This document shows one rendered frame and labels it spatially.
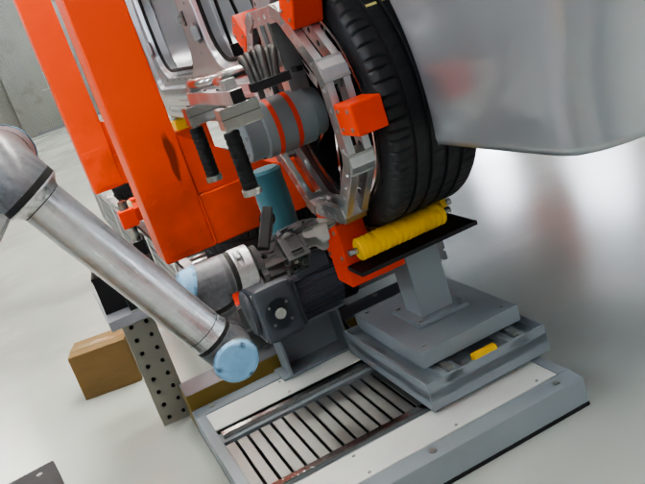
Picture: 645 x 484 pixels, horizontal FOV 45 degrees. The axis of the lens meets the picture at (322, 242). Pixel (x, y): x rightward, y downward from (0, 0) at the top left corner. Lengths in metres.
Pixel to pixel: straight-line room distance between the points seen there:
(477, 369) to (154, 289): 0.88
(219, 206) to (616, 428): 1.24
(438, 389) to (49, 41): 2.88
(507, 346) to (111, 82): 1.27
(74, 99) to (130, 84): 1.93
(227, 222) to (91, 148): 1.94
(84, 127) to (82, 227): 2.76
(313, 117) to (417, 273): 0.51
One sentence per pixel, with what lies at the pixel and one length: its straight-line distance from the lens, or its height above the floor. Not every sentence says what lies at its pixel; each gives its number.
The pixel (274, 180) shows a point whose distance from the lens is 2.03.
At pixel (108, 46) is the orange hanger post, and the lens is 2.30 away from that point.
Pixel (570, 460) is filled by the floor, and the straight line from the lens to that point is 1.89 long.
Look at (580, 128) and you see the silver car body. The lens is 1.30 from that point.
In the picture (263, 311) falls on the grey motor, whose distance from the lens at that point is 2.24.
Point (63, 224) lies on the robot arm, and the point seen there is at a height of 0.87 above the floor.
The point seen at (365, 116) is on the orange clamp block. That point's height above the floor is 0.85.
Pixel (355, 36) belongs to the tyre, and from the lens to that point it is 1.71.
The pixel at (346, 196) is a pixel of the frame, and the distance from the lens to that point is 1.83.
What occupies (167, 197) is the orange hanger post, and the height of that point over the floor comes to 0.71.
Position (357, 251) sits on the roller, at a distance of 1.92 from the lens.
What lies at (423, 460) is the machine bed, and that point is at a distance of 1.86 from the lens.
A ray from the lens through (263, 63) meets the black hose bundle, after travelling 1.73.
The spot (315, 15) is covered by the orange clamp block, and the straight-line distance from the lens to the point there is 1.78.
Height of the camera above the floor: 1.10
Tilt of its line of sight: 17 degrees down
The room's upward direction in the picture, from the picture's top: 19 degrees counter-clockwise
